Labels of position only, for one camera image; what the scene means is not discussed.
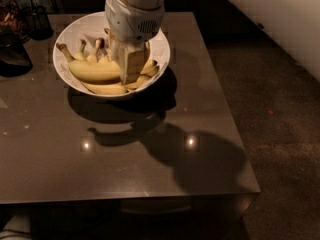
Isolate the white object under table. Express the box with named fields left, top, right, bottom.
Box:
left=0, top=215, right=32, bottom=240

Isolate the dark object at left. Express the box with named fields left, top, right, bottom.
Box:
left=0, top=33, right=33, bottom=77

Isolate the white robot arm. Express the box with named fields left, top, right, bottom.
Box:
left=105, top=0, right=165, bottom=85

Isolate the black mesh pen cup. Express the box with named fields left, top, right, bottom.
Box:
left=21, top=0, right=53, bottom=40

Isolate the middle brown-stemmed banana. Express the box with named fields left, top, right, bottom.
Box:
left=86, top=38, right=104, bottom=63

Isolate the white bowl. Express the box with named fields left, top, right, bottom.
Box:
left=53, top=12, right=170, bottom=100

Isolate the left green-stemmed banana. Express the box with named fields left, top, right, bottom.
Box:
left=74, top=39, right=87, bottom=60

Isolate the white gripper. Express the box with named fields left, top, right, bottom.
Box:
left=105, top=0, right=165, bottom=84

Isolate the yellow banana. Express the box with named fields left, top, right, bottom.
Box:
left=56, top=43, right=120, bottom=83
left=126, top=72, right=158, bottom=90
left=141, top=60, right=158, bottom=76
left=83, top=83, right=127, bottom=95

